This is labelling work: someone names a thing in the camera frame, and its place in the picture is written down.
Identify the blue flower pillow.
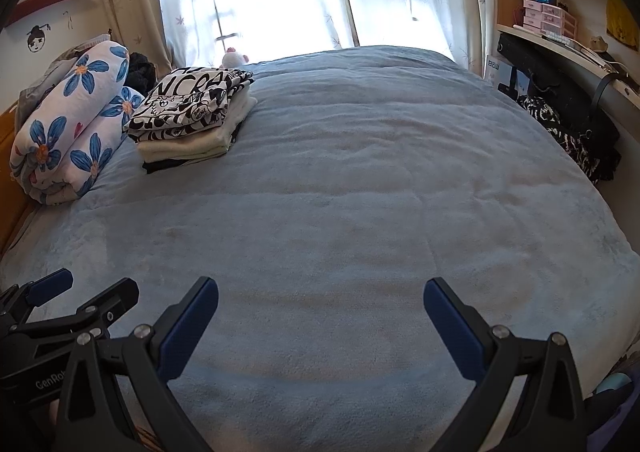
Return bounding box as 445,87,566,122
10,40,146,205

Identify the cream folded fleece garment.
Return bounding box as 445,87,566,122
136,96,258,163

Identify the yellow item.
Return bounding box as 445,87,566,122
606,0,640,45

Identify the white box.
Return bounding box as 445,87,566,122
484,54,531,100

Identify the black white printed jacket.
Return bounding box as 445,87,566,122
123,66,256,141

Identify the black white patterned garment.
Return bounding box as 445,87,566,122
517,96,603,183

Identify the black face wall sticker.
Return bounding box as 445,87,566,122
26,22,53,54

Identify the white plush toy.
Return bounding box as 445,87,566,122
221,46,250,70

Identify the pink drawer organizer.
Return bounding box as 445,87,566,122
522,0,578,37

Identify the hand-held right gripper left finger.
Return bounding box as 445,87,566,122
52,276,220,452

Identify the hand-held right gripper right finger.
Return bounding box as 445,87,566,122
423,277,588,452

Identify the black fluffy cloth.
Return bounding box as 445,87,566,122
125,52,158,92

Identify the wooden bed frame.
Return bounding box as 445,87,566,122
0,99,36,253

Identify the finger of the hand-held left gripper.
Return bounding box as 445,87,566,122
10,278,140,339
0,268,74,323

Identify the black bag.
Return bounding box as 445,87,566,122
497,32,623,183

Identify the grey-blue bed blanket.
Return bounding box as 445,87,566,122
0,46,640,452

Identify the black folded garment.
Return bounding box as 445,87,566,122
141,129,241,176

